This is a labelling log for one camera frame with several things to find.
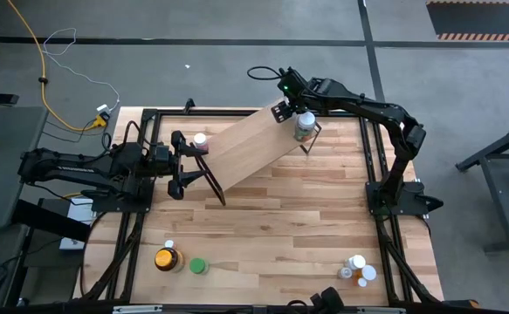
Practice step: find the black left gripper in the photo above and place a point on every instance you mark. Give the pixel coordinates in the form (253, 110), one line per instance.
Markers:
(158, 159)

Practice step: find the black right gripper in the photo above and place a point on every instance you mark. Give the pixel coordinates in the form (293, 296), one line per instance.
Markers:
(295, 93)

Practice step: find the pink bottle white cap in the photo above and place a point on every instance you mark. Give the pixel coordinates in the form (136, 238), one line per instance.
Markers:
(200, 140)

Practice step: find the fruit label bottle white cap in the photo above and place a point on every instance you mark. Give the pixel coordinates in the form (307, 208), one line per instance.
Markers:
(305, 124)

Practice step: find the small pink vial white cap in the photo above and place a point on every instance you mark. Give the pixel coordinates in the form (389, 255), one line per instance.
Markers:
(169, 244)

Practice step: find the fish oil bottle yellow cap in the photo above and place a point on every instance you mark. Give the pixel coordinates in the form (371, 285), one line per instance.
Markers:
(167, 259)

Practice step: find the green cap medicine bottle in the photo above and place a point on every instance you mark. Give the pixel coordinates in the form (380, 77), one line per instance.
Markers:
(197, 265)

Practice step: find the white square bottle blue label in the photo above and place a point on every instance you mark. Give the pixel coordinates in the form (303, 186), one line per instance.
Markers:
(356, 261)

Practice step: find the orange vial white cap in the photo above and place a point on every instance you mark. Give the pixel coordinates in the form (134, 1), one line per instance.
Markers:
(369, 272)

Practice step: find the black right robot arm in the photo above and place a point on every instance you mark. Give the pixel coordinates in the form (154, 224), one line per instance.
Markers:
(394, 115)

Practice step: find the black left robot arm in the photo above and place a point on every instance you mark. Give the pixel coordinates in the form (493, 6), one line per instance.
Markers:
(70, 168)

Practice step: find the wooden shelf black metal legs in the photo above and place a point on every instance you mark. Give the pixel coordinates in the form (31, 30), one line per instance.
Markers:
(249, 146)

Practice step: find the white power adapter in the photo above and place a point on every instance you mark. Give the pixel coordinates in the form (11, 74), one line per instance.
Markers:
(103, 108)

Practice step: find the white electronics box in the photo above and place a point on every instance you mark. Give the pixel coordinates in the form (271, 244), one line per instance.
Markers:
(81, 211)

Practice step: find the black desk beam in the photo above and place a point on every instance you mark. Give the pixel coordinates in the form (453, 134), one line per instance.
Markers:
(49, 220)

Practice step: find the black mat hazard stripe edge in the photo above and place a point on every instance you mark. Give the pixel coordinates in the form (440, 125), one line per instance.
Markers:
(476, 19)

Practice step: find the dark grey metal stand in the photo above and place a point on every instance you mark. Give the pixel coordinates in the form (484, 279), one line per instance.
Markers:
(496, 192)

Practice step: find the black aluminium table frame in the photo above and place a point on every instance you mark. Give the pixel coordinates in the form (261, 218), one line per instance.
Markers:
(148, 114)

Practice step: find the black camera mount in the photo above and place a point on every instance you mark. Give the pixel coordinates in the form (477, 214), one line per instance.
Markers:
(328, 296)

